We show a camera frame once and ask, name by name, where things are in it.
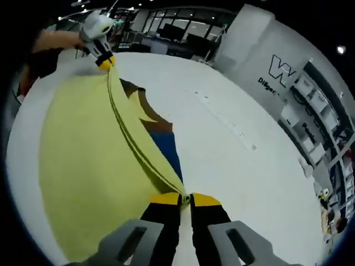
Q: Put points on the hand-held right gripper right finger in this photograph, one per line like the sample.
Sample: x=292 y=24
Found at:
x=216 y=241

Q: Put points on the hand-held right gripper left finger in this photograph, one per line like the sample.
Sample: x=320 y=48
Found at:
x=155 y=238

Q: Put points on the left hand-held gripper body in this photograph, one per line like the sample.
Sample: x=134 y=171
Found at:
x=95 y=27

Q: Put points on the yellow blue grey garment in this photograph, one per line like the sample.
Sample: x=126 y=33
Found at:
x=88 y=155

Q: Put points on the black computer monitor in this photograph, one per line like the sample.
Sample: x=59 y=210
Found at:
x=199 y=38
x=176 y=29

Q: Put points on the small white toy figure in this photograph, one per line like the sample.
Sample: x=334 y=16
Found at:
x=324 y=194

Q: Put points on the grey metal shelving rack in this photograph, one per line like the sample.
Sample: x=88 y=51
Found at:
x=339 y=158

